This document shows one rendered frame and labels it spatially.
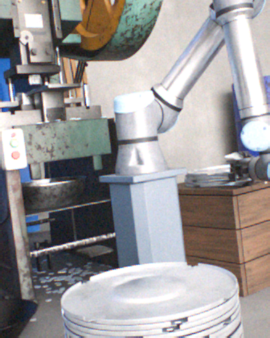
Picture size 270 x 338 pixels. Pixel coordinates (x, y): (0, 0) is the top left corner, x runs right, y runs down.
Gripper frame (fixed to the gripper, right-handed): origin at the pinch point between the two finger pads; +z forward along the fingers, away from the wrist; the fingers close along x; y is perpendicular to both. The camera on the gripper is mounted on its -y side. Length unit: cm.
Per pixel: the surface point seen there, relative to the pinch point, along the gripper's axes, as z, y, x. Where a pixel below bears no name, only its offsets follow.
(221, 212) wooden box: -4.4, 9.2, 13.1
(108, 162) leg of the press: 51, 34, -8
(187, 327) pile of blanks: -90, 52, 16
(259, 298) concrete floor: -11.5, 3.1, 41.1
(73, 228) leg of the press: 92, 48, 23
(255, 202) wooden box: -5.4, -2.6, 11.6
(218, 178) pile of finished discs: 3.6, 5.1, 2.6
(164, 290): -80, 52, 14
